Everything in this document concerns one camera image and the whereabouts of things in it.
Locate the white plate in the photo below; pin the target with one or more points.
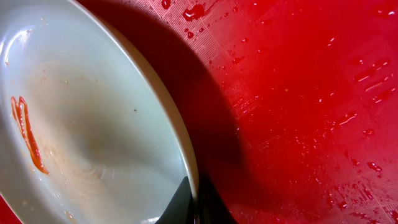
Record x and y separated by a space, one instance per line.
89 133

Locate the red plastic tray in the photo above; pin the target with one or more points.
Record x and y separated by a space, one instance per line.
291 105

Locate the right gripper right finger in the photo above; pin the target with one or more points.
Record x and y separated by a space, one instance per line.
211 207

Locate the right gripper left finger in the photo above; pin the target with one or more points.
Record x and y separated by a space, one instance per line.
180 210

